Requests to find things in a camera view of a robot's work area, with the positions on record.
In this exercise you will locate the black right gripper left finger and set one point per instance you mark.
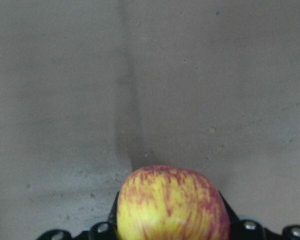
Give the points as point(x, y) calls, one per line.
point(106, 230)

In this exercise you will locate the yellow-red apple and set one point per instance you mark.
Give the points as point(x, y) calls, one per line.
point(162, 202)

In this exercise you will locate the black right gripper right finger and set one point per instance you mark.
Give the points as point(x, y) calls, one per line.
point(242, 229)

